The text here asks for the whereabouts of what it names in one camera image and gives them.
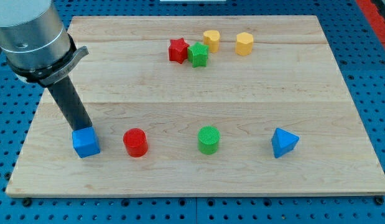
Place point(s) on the yellow hexagon block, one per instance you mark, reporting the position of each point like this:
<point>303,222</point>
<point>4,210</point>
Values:
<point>244,43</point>

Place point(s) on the red cylinder block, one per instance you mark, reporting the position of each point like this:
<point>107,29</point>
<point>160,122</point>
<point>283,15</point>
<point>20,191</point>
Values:
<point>135,142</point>

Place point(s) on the red star block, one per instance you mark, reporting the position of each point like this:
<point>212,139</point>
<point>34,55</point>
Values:
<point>178,50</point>

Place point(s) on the wooden board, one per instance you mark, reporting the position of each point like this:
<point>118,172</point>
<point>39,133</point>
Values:
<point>290,80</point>

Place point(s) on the green star block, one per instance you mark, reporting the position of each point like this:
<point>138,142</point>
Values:
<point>198,55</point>

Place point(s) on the yellow heart block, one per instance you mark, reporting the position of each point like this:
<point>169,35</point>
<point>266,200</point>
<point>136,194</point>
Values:
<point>211,38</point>

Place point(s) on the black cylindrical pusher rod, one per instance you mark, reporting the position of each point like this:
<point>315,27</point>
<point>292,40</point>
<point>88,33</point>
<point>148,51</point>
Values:
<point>69,102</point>

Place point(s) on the blue triangle block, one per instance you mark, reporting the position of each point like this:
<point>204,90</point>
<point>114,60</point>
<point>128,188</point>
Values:
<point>283,142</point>

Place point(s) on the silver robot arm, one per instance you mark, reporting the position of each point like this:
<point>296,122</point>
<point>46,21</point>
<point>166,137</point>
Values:
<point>35,41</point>

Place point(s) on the green cylinder block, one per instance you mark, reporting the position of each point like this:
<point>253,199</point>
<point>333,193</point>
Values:
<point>208,140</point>

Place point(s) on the blue cube block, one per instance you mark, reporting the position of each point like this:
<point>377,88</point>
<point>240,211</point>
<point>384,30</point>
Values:
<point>85,142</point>

